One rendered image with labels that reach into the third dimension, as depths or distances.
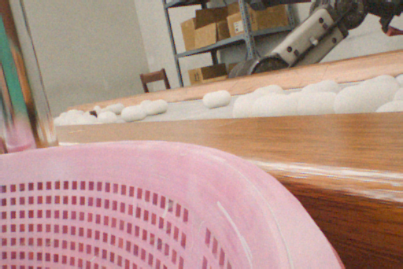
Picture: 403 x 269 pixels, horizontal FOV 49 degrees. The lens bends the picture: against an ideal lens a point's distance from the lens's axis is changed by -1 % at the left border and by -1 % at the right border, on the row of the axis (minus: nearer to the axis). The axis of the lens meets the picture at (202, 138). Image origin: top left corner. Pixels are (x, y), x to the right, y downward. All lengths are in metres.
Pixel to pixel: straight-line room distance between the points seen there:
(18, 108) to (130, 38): 5.36
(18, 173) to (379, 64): 0.42
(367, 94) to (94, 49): 5.17
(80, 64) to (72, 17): 0.53
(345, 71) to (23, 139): 0.42
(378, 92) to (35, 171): 0.17
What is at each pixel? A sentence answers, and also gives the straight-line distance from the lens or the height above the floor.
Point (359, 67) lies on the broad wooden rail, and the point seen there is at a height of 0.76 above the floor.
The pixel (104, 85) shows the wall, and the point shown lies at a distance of 5.36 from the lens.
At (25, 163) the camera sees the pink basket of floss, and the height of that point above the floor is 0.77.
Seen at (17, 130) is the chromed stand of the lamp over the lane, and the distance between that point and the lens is 0.19.
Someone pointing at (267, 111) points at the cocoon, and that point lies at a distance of 0.29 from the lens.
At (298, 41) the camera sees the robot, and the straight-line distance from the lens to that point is 1.09.
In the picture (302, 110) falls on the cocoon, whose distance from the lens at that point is 0.28.
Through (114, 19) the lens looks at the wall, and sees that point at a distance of 5.53.
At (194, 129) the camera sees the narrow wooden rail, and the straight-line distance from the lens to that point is 0.16.
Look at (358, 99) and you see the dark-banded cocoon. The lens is 0.25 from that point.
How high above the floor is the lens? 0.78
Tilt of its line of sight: 8 degrees down
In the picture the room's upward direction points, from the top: 12 degrees counter-clockwise
